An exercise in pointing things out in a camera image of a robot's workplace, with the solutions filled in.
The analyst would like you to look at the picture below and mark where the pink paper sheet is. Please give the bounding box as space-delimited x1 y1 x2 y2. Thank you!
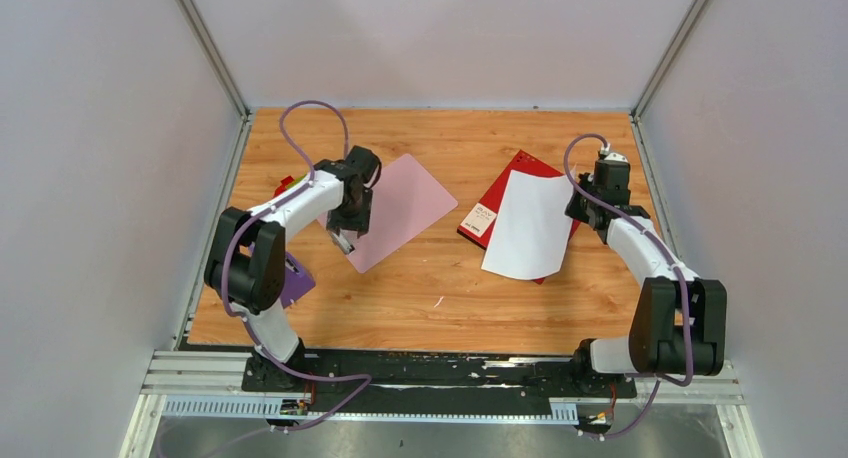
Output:
344 154 458 274

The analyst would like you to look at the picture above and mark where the printed paper sheet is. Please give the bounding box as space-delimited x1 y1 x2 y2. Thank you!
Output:
481 171 573 281

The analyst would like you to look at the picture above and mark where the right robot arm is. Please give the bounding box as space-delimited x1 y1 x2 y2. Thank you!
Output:
566 153 727 396

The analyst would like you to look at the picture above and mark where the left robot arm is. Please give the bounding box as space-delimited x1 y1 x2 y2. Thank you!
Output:
203 146 382 391

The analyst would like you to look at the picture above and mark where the red folder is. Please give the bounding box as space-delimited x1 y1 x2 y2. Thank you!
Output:
457 150 579 284

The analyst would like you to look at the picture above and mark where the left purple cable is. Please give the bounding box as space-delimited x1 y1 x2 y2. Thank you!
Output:
219 99 372 393

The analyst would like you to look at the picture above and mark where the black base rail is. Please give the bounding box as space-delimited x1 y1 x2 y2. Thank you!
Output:
142 347 737 426

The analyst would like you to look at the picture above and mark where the green toy block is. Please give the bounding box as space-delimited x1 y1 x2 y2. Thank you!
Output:
288 173 309 186

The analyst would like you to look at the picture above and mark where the purple box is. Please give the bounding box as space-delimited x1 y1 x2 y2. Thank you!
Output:
279 253 316 308

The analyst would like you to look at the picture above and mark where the red toy block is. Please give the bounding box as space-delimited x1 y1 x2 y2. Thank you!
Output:
273 175 298 198

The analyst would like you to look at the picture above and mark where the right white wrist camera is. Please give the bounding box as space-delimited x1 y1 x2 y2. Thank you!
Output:
598 146 629 165

